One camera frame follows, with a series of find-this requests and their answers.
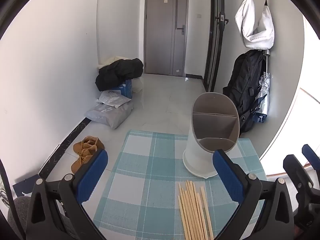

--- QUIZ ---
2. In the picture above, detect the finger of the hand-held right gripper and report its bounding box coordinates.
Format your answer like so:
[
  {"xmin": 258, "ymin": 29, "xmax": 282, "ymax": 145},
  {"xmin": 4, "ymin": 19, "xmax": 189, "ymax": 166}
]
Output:
[
  {"xmin": 302, "ymin": 144, "xmax": 320, "ymax": 170},
  {"xmin": 283, "ymin": 154, "xmax": 314, "ymax": 200}
]

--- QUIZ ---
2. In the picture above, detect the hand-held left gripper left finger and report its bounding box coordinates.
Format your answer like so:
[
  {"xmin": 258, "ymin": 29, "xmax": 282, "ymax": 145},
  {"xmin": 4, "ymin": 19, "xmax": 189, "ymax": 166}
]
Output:
[{"xmin": 26, "ymin": 149, "xmax": 108, "ymax": 240}]

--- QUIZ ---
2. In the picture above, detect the black framed side door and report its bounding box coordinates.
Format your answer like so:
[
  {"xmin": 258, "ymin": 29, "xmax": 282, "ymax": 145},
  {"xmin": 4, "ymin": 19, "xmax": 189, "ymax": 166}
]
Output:
[{"xmin": 203, "ymin": 0, "xmax": 229, "ymax": 93}]

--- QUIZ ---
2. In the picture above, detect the black side door handle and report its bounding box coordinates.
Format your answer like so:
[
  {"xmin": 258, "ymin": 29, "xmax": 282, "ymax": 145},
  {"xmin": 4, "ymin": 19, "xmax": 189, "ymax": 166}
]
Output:
[{"xmin": 215, "ymin": 12, "xmax": 229, "ymax": 25}]

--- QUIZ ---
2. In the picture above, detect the blue cardboard box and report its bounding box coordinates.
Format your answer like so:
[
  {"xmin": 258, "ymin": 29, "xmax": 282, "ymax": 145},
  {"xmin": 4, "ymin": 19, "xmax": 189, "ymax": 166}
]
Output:
[{"xmin": 110, "ymin": 80, "xmax": 133, "ymax": 99}]

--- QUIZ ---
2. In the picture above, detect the cream cloth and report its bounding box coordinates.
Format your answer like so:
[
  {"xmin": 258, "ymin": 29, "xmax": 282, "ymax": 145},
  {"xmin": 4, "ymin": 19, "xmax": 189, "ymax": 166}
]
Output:
[{"xmin": 98, "ymin": 56, "xmax": 130, "ymax": 69}]

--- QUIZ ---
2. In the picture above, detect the grey entrance door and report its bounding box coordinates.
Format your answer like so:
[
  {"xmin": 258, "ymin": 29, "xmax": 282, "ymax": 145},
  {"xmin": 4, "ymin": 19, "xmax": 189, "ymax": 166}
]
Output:
[{"xmin": 144, "ymin": 0, "xmax": 189, "ymax": 77}]

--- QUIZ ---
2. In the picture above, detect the teal checked tablecloth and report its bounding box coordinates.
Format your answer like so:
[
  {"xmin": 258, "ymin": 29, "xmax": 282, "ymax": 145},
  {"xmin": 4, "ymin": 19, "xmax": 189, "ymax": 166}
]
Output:
[{"xmin": 93, "ymin": 129, "xmax": 267, "ymax": 240}]

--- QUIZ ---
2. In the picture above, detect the black jacket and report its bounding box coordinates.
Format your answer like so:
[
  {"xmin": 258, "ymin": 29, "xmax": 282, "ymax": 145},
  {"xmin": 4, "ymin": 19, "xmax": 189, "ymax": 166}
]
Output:
[{"xmin": 95, "ymin": 58, "xmax": 144, "ymax": 92}]

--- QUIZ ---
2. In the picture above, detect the grey white utensil holder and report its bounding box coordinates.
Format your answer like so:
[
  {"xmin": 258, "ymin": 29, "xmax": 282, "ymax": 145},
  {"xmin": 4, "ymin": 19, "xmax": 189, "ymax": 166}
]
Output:
[{"xmin": 182, "ymin": 92, "xmax": 240, "ymax": 178}]

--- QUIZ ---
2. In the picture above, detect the bundle of wooden chopsticks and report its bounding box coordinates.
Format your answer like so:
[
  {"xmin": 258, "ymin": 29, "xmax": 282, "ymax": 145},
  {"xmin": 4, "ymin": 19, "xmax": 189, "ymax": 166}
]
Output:
[{"xmin": 177, "ymin": 180, "xmax": 214, "ymax": 240}]

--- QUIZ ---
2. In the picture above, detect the brown suede shoe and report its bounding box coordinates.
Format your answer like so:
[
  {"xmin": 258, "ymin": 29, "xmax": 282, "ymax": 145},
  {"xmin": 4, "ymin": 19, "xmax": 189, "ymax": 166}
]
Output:
[
  {"xmin": 71, "ymin": 147, "xmax": 95, "ymax": 174},
  {"xmin": 72, "ymin": 136, "xmax": 105, "ymax": 155}
]

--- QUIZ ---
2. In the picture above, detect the white hanging shoulder bag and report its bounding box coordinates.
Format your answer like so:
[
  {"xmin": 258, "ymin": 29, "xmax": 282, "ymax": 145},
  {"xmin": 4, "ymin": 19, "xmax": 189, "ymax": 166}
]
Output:
[{"xmin": 234, "ymin": 0, "xmax": 275, "ymax": 50}]

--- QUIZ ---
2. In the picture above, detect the black backpack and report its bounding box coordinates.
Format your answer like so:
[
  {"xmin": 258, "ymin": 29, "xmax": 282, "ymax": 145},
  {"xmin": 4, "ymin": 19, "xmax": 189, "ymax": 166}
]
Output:
[{"xmin": 222, "ymin": 50, "xmax": 269, "ymax": 134}]

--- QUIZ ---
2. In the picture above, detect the dark blue flat board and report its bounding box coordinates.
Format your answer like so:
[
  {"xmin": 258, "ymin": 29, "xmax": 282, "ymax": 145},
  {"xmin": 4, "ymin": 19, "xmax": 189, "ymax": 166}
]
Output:
[{"xmin": 12, "ymin": 175, "xmax": 47, "ymax": 195}]

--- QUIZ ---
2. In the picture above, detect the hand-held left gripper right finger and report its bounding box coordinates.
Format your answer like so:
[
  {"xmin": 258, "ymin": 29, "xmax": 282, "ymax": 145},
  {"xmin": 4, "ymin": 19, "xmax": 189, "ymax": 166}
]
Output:
[{"xmin": 212, "ymin": 149, "xmax": 295, "ymax": 240}]

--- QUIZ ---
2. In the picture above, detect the white plastic parcel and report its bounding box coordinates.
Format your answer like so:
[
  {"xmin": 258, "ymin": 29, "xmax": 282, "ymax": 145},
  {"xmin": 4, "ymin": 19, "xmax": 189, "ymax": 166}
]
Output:
[{"xmin": 97, "ymin": 90, "xmax": 132, "ymax": 109}]

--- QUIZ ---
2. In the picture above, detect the grey plastic parcel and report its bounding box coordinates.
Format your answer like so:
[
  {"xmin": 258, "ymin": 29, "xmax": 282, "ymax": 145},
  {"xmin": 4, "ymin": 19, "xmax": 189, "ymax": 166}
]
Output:
[{"xmin": 85, "ymin": 102, "xmax": 134, "ymax": 130}]

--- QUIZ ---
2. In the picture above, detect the white sack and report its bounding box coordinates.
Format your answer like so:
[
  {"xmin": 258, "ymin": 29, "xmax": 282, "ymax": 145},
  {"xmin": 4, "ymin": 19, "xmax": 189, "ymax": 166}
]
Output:
[{"xmin": 132, "ymin": 77, "xmax": 143, "ymax": 93}]

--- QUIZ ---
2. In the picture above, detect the silver folded umbrella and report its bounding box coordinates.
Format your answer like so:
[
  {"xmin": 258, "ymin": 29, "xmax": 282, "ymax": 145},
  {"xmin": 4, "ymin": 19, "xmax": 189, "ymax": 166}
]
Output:
[{"xmin": 251, "ymin": 50, "xmax": 272, "ymax": 123}]

